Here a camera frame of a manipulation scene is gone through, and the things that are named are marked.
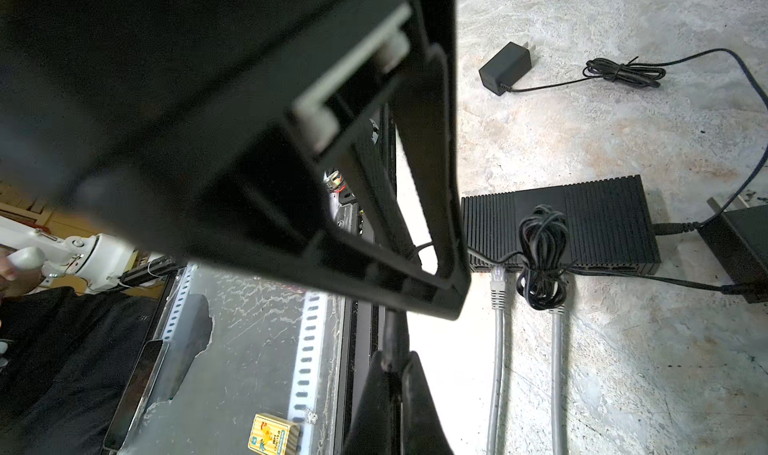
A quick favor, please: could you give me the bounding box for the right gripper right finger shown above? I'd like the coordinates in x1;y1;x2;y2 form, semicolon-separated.
401;351;453;455

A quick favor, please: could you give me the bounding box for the yellow label tag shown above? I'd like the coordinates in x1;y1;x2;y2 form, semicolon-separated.
247;414;300;455

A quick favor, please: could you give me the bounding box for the black smartphone on desk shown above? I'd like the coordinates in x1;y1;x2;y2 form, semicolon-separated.
103;339;169;454

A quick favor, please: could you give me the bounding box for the white slotted cable duct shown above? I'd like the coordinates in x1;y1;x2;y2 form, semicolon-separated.
288;290;329;425

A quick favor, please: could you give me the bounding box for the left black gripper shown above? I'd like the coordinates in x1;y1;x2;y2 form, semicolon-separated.
1;0;471;319

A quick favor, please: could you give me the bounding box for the black network switch box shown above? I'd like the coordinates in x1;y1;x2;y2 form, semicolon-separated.
461;175;661;275

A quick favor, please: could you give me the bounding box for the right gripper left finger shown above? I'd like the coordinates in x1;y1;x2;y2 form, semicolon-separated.
342;351;396;455

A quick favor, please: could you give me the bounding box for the person in black clothing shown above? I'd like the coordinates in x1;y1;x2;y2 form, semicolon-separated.
1;251;158;454

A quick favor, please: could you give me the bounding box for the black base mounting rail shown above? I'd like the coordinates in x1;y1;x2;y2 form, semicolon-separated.
332;105;397;454

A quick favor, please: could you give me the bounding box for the grey ethernet cable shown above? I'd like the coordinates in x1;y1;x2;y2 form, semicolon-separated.
485;264;509;455
548;306;568;455

